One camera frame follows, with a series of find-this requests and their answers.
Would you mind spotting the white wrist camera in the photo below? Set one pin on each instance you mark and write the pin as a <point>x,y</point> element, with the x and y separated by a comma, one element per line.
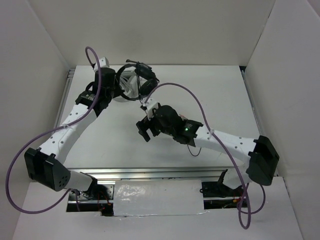
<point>103,62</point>
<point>149,106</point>

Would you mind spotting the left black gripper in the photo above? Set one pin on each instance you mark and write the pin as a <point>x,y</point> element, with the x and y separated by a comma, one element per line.
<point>118,92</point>

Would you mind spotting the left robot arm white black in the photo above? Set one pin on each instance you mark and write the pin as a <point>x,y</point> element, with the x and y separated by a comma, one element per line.
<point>45,164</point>

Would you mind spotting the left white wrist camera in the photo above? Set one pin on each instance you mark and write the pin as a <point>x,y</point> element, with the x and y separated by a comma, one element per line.
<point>103,62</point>

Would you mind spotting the white taped cover plate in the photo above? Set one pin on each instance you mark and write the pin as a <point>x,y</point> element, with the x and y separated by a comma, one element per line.
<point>158,198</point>

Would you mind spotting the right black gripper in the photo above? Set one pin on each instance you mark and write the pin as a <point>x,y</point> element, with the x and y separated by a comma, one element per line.
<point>144,124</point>

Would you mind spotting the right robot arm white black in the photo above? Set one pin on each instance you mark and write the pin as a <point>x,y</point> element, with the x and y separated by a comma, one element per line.
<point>258,156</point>

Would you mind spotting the black headphones with cable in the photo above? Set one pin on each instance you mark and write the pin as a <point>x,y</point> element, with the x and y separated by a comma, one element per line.
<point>142,80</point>

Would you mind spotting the grey white headphone stand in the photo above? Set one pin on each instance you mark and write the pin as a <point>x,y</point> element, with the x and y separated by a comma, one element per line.
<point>125,83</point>

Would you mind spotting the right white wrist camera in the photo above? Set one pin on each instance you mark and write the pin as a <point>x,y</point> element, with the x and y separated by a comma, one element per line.
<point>149,106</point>

